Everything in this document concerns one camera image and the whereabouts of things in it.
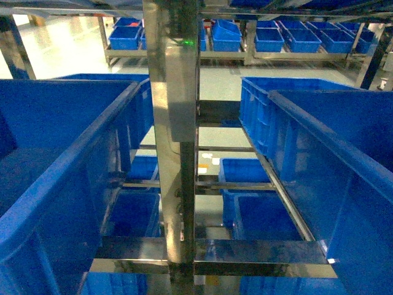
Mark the large blue bin left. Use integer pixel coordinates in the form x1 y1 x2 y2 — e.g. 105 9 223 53
1 80 141 294

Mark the far steel bin rack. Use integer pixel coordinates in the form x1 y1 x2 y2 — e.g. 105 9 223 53
98 17 378 65

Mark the lower left blue bin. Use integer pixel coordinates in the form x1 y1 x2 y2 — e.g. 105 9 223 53
104 155 160 237

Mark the blue bin behind right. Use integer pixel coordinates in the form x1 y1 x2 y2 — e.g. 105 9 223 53
239 77 353 159

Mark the blue bin behind left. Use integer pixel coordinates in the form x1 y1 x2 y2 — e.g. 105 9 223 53
55 73 154 149

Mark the large blue bin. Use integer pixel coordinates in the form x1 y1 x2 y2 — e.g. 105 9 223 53
268 90 392 294
1 80 141 294

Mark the steel front cross beam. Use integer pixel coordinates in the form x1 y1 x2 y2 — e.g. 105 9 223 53
90 237 337 278

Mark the steel central rack post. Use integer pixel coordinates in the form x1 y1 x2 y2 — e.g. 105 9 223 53
143 1 200 294

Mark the large blue bin right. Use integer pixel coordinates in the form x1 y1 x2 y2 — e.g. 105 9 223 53
268 90 392 294

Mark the lower right blue bin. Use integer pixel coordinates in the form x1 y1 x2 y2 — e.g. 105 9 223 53
219 158 302 240

